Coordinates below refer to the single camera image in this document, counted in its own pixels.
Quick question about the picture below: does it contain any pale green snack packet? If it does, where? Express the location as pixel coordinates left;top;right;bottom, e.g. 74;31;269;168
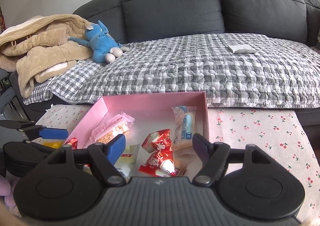
114;144;140;178

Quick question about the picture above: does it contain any red snack packet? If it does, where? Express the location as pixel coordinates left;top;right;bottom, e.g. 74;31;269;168
66;138;78;150
138;129;178;177

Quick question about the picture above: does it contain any small white biscuit packet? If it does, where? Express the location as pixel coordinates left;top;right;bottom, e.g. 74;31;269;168
175;163;187;177

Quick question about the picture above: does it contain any gloved left hand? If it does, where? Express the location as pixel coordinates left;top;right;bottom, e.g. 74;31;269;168
1;176;21;217

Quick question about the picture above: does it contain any yellow snack packet far left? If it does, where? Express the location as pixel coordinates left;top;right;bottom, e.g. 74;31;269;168
43;141;64;149

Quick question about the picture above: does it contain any pink wrapped snack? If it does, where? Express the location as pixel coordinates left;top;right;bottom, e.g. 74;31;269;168
89;112;135;144

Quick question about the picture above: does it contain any grey office chair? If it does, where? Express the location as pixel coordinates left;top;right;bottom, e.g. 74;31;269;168
1;69;28;120

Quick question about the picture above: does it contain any blue white wrapped snack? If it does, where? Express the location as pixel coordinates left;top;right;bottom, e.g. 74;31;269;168
172;105;196;157

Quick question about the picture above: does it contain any pink cardboard box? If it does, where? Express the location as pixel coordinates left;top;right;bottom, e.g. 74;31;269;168
63;91;210;182

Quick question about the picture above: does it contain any cherry print tablecloth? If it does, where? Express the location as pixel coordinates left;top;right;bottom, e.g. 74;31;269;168
37;105;319;225

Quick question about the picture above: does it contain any beige quilted blanket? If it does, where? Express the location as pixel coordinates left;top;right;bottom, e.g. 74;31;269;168
1;14;92;98

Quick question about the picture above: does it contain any grey checked sofa blanket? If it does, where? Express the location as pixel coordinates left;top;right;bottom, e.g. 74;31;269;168
24;33;319;109

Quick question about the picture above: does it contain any blue plush toy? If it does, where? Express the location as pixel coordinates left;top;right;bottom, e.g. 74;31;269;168
68;21;130;63

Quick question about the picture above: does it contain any white packet on sofa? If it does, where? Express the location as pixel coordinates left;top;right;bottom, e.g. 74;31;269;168
228;44;258;54

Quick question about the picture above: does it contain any dark grey sofa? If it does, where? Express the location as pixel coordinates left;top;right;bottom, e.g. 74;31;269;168
21;0;319;126

